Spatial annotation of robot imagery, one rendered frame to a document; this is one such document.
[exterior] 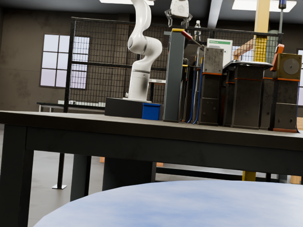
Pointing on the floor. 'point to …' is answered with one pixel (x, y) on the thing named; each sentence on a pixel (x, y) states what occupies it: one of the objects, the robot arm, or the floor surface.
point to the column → (127, 173)
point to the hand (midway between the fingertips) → (177, 26)
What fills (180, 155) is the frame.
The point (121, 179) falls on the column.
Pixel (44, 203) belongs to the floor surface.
